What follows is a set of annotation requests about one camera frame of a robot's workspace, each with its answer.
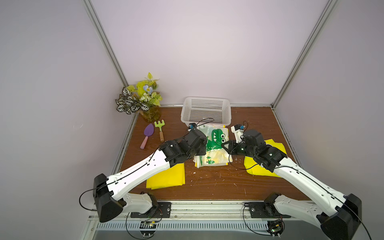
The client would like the controller board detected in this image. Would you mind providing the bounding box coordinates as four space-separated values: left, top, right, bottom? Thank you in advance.
139 221 158 239
267 219 285 238

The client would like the purple toy shovel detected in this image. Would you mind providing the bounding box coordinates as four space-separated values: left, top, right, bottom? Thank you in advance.
140 123 155 150

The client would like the white plastic basket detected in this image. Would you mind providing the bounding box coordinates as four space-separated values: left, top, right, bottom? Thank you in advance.
181 97 232 126

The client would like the green toy rake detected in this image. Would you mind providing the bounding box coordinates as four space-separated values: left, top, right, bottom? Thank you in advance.
154 120 165 142

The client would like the yellow duck folded raincoat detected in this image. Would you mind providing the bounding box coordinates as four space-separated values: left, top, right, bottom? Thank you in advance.
244 139 287 178

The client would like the dinosaur print raincoat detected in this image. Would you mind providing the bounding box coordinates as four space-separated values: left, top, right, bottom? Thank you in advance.
194 124 233 168

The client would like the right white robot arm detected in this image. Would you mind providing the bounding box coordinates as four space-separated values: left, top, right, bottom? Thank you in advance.
221 130 363 240

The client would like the plain yellow raincoat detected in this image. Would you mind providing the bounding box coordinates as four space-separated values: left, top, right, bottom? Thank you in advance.
146 164 186 190

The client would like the aluminium front rail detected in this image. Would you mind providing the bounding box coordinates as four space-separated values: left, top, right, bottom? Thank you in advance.
80 201 326 240

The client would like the artificial plant in vase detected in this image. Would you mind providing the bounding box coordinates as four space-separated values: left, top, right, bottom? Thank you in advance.
116 73 163 123

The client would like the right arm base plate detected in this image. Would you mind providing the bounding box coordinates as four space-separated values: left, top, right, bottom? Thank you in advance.
245 202 291 219

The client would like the right controller board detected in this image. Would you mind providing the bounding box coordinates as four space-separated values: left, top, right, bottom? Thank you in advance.
267 219 285 238

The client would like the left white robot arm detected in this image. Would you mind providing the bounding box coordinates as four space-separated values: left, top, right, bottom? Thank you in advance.
92 129 208 223

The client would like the left controller board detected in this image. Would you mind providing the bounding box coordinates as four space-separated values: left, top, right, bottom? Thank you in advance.
139 221 158 239

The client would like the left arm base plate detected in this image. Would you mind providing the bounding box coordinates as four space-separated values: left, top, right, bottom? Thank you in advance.
130 202 172 219

